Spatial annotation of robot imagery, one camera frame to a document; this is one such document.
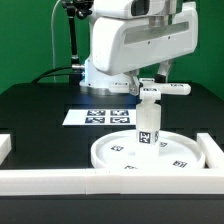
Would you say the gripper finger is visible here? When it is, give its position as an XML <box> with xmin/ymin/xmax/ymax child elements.
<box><xmin>129</xmin><ymin>73</ymin><xmax>143</xmax><ymax>96</ymax></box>
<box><xmin>154</xmin><ymin>60</ymin><xmax>173</xmax><ymax>83</ymax></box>

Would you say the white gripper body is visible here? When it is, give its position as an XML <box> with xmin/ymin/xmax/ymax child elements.
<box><xmin>91</xmin><ymin>0</ymin><xmax>198</xmax><ymax>75</ymax></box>

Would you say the white cross-shaped table base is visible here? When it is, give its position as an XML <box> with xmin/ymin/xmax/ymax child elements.
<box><xmin>109</xmin><ymin>78</ymin><xmax>191</xmax><ymax>100</ymax></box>

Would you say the white round table top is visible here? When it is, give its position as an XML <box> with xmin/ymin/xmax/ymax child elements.
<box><xmin>91</xmin><ymin>130</ymin><xmax>205</xmax><ymax>171</ymax></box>

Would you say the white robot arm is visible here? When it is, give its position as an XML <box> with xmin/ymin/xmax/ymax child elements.
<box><xmin>80</xmin><ymin>0</ymin><xmax>198</xmax><ymax>95</ymax></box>

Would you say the white marker sheet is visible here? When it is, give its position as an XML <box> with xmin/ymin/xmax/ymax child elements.
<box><xmin>63</xmin><ymin>109</ymin><xmax>136</xmax><ymax>126</ymax></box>

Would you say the white obstacle fence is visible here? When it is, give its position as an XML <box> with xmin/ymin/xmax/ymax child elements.
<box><xmin>0</xmin><ymin>133</ymin><xmax>224</xmax><ymax>196</ymax></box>

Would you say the white thin cable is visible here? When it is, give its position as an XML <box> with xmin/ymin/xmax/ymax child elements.
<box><xmin>50</xmin><ymin>0</ymin><xmax>63</xmax><ymax>84</ymax></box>

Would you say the black cable bundle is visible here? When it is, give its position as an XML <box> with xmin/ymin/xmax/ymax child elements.
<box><xmin>31</xmin><ymin>65</ymin><xmax>75</xmax><ymax>84</ymax></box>

